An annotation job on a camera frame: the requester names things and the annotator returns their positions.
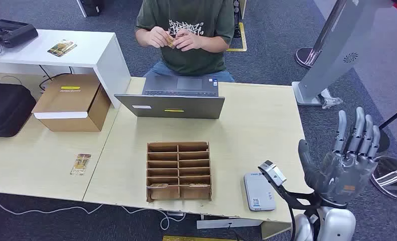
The person's right hand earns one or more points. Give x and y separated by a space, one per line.
158 37

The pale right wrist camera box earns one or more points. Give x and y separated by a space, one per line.
273 173

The white shelf table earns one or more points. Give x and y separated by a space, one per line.
85 43

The gold floor strip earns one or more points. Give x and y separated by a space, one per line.
191 238

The white bracket under table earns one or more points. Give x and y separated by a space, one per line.
218 223

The person's left forearm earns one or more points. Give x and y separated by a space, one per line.
215 45

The person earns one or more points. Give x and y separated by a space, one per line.
191 56

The chrome stanchion post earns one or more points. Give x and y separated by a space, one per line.
303 57

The gold ID card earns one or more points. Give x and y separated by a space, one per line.
170 41

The yellow floor tape frame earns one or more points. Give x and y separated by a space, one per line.
243 36

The person's left hand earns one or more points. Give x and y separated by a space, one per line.
188 41

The chrome stanchion base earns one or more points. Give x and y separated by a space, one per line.
394 179

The grey kiosk stand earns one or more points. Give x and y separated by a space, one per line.
338 50

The brown cardboard box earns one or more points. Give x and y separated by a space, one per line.
68 99

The black controller device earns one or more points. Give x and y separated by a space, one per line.
12 33

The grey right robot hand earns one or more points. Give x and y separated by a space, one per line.
341 179

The clear plastic wrap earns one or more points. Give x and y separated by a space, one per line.
331 101

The brown wooden card rack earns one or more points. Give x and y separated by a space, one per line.
178 166

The gold key card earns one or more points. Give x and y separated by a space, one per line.
158 185
81 164
200 184

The black stanchion post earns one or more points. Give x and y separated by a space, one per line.
396 116

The person's right forearm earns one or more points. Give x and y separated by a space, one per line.
141 38

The black box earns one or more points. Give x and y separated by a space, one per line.
90 6

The black carrying case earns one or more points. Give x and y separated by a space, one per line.
5 109

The white card reader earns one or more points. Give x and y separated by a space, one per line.
259 193

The stack of gold cards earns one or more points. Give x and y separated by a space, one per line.
62 48

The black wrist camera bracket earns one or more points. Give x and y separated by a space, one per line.
286 196

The grey laptop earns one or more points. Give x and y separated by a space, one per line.
178 106

